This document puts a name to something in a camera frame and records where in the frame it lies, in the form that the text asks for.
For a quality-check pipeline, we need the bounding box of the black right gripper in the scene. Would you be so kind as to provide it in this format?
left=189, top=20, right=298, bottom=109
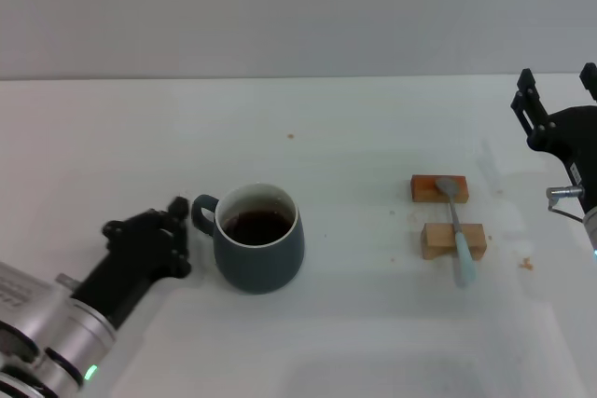
left=510, top=62, right=597, bottom=211

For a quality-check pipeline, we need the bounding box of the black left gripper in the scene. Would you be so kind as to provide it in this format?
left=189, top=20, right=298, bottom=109
left=69, top=196, right=192, bottom=329

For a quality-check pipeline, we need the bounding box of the grey ceramic cup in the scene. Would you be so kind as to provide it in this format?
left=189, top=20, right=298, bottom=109
left=189, top=182, right=307, bottom=295

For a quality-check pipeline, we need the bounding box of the blue handled metal spoon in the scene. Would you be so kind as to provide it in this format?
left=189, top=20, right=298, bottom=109
left=434, top=177, right=478, bottom=290

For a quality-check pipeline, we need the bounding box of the dark coffee liquid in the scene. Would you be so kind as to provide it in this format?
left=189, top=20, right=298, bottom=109
left=221, top=210, right=293, bottom=246

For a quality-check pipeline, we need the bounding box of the orange wooden block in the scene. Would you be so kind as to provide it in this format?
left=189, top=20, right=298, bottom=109
left=410, top=174, right=469, bottom=204

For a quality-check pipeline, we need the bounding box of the light notched wooden block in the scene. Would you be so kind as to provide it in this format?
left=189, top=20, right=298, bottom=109
left=421, top=223, right=488, bottom=261

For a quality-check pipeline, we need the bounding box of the right gripper cable with plug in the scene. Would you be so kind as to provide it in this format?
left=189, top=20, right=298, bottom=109
left=546, top=185, right=590, bottom=223

